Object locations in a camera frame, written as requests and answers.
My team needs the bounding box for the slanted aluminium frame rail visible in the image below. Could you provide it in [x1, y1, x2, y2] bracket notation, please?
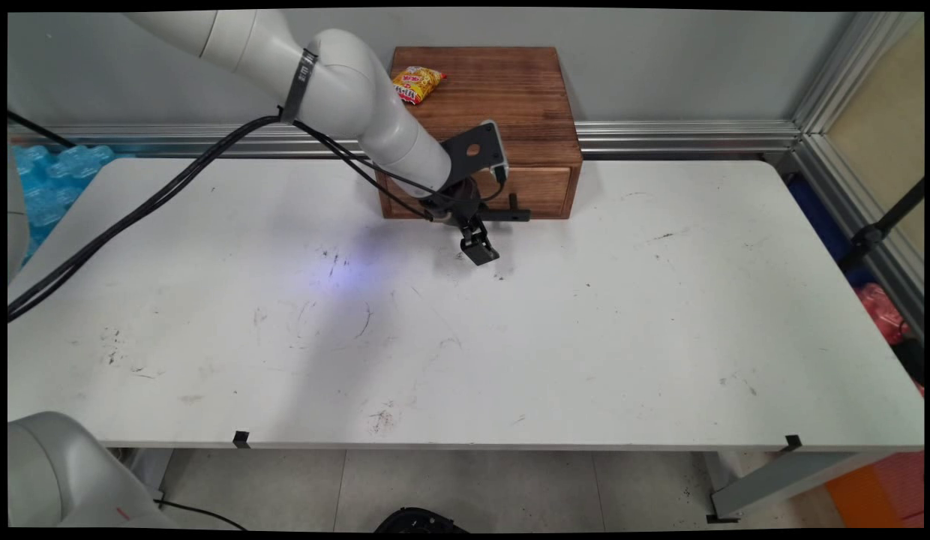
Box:
[791, 135, 925, 338]

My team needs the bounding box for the yellow snack packet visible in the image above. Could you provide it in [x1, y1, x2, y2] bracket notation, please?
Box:
[391, 66, 449, 105]

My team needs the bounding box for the red plastic bag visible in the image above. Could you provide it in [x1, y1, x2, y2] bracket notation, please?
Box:
[855, 283, 913, 346]

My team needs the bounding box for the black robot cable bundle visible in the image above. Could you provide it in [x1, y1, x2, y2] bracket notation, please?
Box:
[7, 112, 508, 323]

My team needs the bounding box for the brown wooden drawer cabinet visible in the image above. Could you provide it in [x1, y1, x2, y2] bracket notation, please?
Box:
[375, 46, 584, 221]

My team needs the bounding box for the orange box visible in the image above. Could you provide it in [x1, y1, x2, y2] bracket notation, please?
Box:
[825, 450, 925, 530]

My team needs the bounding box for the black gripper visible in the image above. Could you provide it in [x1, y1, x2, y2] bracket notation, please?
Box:
[426, 176, 502, 268]

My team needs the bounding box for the black round floor object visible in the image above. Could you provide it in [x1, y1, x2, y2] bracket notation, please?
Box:
[375, 508, 470, 533]

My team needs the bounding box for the black strap on arm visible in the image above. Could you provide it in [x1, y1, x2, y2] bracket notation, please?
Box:
[280, 49, 320, 125]

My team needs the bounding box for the white table leg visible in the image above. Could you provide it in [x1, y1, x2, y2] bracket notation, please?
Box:
[109, 448, 173, 496]
[707, 450, 897, 524]

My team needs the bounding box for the black floor cable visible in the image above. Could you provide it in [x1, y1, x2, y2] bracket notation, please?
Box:
[154, 495, 250, 532]

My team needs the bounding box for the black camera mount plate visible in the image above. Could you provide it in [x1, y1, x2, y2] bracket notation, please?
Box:
[437, 122, 503, 192]

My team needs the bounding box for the thin black cable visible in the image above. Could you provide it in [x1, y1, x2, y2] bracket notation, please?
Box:
[7, 110, 77, 149]

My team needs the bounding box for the upright aluminium frame post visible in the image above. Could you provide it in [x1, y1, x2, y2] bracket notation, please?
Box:
[791, 11, 923, 137]

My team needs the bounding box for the horizontal aluminium frame rail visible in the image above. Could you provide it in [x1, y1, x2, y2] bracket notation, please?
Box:
[7, 121, 801, 159]

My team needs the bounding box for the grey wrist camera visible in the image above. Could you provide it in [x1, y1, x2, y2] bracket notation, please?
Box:
[480, 120, 509, 182]

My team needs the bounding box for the black stand pole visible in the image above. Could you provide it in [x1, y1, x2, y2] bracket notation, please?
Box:
[840, 178, 925, 275]

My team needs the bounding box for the dark blue container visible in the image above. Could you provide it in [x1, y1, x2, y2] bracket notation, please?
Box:
[786, 176, 875, 290]

